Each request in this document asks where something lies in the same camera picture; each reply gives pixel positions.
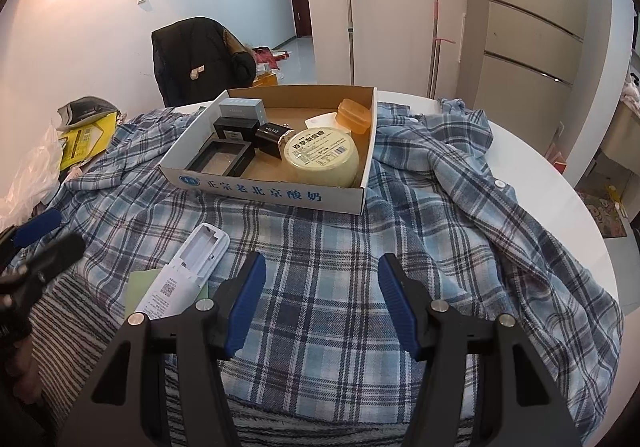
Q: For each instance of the white paper leaflet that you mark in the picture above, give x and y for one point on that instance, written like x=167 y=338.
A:
x=167 y=292

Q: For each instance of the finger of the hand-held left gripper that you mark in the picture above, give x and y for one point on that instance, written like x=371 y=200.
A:
x=50 y=259
x=37 y=227

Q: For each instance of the red bag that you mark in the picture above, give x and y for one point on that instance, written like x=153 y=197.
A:
x=270 y=56

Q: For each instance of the pale cloth pile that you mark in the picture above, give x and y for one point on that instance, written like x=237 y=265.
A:
x=631 y=94

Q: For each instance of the black rectangular box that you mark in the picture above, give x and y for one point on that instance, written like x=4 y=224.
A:
x=232 y=129

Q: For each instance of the white cardboard box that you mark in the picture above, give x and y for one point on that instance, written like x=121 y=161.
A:
x=270 y=197

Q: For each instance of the patterned floor mat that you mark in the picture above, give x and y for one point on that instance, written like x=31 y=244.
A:
x=602 y=217

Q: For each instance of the beige cabinet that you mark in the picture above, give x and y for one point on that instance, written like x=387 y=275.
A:
x=622 y=137

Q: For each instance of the clear plastic bag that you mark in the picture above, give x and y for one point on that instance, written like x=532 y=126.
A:
x=25 y=177

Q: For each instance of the small black box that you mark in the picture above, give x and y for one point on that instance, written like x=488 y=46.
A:
x=267 y=139

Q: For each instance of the black jacket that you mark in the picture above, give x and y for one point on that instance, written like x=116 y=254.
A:
x=195 y=57

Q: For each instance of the black square frame box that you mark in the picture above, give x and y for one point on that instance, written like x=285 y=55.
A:
x=200 y=162

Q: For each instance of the pale green card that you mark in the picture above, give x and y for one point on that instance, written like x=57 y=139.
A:
x=137 y=289

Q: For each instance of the orange translucent plastic box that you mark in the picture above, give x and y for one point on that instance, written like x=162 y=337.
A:
x=354 y=116

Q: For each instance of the beige refrigerator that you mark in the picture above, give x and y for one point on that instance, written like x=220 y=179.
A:
x=530 y=52

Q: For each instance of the grey rectangular box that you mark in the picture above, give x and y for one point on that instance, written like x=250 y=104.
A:
x=240 y=109

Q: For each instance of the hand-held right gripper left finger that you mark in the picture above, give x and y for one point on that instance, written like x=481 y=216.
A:
x=245 y=307

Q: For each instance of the red paper box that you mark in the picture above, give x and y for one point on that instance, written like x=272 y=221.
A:
x=557 y=162

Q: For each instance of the yellow bag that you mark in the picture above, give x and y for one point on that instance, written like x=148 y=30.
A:
x=87 y=139

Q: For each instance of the white power adapter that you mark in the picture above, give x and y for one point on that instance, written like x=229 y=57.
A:
x=322 y=121

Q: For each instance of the orange carton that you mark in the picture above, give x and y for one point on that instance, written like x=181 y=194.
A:
x=265 y=79

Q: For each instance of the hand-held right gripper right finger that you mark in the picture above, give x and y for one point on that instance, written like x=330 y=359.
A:
x=400 y=307

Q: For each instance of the blue plaid shirt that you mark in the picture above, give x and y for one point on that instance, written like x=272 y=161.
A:
x=425 y=237

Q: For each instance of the round yellow tin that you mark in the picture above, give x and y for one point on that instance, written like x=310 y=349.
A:
x=322 y=157

